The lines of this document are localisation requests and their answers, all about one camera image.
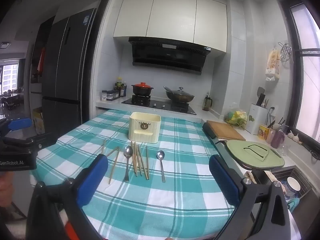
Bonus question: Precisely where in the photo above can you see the yellow printed tin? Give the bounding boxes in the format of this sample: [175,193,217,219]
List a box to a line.
[257,124,270,140]

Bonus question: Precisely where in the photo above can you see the garlic bulbs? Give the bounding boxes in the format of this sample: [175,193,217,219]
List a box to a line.
[287,130,300,143]

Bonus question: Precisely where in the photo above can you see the white wall cabinet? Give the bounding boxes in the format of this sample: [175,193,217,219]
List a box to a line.
[113,0,228,53]

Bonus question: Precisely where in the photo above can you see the black clay pot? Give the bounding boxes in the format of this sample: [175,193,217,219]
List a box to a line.
[132,85,154,97]

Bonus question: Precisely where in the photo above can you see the metal spoon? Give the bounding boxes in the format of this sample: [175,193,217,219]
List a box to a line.
[156,150,166,183]
[124,145,134,182]

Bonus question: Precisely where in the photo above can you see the wooden cutting board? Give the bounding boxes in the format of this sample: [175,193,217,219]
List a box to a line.
[206,120,247,141]

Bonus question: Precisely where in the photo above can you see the cream utensil holder box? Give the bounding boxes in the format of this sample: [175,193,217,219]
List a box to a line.
[128,112,162,144]

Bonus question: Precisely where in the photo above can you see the group of bamboo chopsticks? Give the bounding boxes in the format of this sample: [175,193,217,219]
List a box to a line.
[101,139,150,185]

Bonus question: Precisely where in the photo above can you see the dark wok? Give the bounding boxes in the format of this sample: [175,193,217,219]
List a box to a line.
[164,86,195,103]

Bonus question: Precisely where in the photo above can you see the living room window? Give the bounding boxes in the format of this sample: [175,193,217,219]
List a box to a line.
[0,64,19,93]

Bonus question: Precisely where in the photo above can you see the pale green square lid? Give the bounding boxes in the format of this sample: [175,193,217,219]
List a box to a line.
[226,140,285,168]

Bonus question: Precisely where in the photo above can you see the yellow sponge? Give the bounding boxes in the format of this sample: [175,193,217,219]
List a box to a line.
[234,110,248,122]

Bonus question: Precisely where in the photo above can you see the glass wok lid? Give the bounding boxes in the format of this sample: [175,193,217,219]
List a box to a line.
[166,87,194,98]

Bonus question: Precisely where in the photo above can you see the white bowl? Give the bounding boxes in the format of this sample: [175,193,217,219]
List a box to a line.
[286,176,302,193]

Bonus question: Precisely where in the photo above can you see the black glass gas hob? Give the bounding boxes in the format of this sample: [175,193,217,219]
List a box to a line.
[121,95,197,115]

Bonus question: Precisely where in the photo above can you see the metal wire basket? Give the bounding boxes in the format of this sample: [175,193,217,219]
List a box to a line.
[224,102,248,127]

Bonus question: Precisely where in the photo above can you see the printed hanging bag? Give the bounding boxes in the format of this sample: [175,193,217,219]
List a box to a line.
[265,46,282,82]

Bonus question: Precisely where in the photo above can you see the dark dining table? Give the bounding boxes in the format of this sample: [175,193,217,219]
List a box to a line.
[0,87,24,110]

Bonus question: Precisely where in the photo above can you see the metal steamer rack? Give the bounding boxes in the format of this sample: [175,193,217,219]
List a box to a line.
[278,42,293,63]

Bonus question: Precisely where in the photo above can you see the white knife holder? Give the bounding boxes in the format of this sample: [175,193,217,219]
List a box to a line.
[246,102,269,135]

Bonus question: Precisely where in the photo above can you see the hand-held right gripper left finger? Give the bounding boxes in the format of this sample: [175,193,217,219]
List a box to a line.
[25,154,109,240]

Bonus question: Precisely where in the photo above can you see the printed cardboard box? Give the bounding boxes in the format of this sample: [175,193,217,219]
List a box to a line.
[32,107,45,134]

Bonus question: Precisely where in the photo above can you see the purple bottle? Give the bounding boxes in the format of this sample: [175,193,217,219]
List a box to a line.
[271,127,285,148]

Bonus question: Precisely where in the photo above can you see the black range hood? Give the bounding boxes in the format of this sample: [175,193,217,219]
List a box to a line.
[128,37,211,75]

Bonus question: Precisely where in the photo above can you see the red hanging garment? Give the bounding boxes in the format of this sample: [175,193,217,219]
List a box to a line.
[37,47,47,72]

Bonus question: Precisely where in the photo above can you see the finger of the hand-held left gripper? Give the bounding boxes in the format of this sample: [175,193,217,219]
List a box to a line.
[2,132,58,155]
[0,117,33,138]

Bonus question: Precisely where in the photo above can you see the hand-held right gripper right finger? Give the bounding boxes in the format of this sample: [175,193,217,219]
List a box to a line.
[209,154,294,240]

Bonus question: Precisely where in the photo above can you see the dark framed kitchen window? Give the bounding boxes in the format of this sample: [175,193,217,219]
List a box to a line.
[276,0,320,153]

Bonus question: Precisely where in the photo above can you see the teal white checkered tablecloth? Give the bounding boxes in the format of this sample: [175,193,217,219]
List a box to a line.
[29,109,238,240]

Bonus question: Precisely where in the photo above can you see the dark grey refrigerator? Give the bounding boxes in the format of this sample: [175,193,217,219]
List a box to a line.
[41,7,98,140]

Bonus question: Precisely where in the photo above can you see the dark kitchen sink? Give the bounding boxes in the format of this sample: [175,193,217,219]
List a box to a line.
[251,166,313,205]

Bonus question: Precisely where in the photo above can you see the dark glass bottle with handle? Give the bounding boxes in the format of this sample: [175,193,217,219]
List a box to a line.
[202,92,213,112]

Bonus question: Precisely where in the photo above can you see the dark spatula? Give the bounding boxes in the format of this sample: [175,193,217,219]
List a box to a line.
[256,87,265,107]

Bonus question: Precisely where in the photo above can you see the dark door frame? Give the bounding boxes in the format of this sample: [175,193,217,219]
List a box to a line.
[80,0,118,128]

